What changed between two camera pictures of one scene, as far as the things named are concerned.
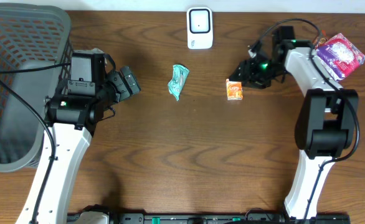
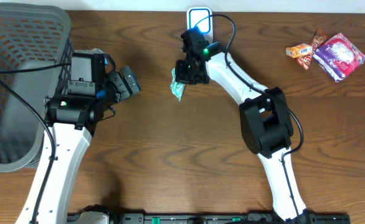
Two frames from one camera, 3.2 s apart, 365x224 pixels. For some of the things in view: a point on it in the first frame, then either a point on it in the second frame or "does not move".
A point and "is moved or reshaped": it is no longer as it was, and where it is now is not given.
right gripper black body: [260, 74] -> [185, 73]
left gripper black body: [120, 84] does not move
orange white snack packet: [234, 90] is moved or reshaped
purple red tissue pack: [339, 56] does not move
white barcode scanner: [200, 28] does not move
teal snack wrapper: [180, 74] does not move
